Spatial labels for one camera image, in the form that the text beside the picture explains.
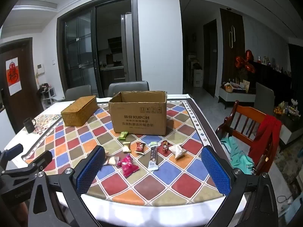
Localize beige clear snack packet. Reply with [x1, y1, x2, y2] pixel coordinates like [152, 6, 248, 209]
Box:
[107, 155, 120, 166]

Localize person's left forearm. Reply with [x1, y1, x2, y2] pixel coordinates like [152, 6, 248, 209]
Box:
[14, 202, 31, 227]

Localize narrow grey dining chair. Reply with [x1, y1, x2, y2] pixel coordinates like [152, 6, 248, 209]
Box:
[65, 85, 92, 101]

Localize dark hallway door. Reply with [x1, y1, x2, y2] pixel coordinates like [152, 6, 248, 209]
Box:
[203, 19, 218, 97]

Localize red foil balloons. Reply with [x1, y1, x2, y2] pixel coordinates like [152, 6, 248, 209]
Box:
[235, 50, 256, 74]

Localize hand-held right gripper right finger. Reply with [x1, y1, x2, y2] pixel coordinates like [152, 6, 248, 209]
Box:
[201, 145, 278, 227]

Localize colourful diamond pattern tablecloth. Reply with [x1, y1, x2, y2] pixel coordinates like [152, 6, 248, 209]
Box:
[22, 94, 235, 206]

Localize tall dark cabinet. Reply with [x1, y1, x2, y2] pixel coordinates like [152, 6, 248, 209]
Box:
[220, 8, 245, 97]

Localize dark framed sliding glass door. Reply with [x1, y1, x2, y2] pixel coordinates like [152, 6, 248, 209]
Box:
[56, 0, 144, 98]

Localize white shoe rack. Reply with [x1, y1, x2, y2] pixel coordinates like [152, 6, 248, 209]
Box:
[39, 83, 56, 107]

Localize white grey snack packet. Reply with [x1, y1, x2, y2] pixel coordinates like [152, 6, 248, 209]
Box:
[169, 144, 185, 159]

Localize low white cabinet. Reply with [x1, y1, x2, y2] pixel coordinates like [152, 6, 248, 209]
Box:
[218, 85, 257, 109]

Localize wooden chair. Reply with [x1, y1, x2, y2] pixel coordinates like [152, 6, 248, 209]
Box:
[215, 100, 282, 173]

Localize pink snack packet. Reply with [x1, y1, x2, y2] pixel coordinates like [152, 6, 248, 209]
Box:
[118, 154, 140, 178]

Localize dark red snack packet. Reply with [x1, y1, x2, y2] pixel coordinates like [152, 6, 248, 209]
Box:
[135, 142, 146, 155]

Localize wide grey dining chair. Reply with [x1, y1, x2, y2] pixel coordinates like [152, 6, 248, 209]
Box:
[108, 81, 149, 97]

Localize floral patterned placemat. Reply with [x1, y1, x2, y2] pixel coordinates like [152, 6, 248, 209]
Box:
[33, 114, 62, 135]

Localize dark wooden door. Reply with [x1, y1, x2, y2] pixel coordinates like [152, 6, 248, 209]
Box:
[0, 38, 44, 128]

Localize red white door poster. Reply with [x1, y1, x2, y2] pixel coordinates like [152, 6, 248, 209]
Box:
[6, 57, 22, 96]

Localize woven rattan lidded box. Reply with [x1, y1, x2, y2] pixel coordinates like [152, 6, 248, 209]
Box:
[61, 96, 98, 127]

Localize brown cardboard box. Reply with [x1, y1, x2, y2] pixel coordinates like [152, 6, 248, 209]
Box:
[108, 90, 167, 136]

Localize black mug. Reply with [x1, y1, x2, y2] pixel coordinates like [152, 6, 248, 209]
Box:
[23, 117, 36, 133]

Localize white hallway box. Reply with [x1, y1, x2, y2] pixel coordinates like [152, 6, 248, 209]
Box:
[193, 69, 203, 87]

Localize grey chair with thin legs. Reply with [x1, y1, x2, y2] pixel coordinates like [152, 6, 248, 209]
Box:
[254, 82, 275, 115]

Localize dark sideboard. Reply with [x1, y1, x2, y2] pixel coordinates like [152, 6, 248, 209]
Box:
[251, 60, 293, 100]

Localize teal cloth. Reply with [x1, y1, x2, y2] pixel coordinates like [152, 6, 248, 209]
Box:
[221, 137, 255, 174]

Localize flower arrangement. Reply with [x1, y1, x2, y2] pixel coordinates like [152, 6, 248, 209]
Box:
[275, 99, 301, 117]

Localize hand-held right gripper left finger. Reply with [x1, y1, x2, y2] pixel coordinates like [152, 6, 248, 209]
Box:
[28, 145, 106, 227]

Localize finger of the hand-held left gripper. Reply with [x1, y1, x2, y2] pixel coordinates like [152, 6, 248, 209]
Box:
[0, 144, 24, 168]
[1, 150, 53, 178]

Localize red garment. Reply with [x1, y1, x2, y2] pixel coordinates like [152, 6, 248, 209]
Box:
[248, 115, 282, 171]

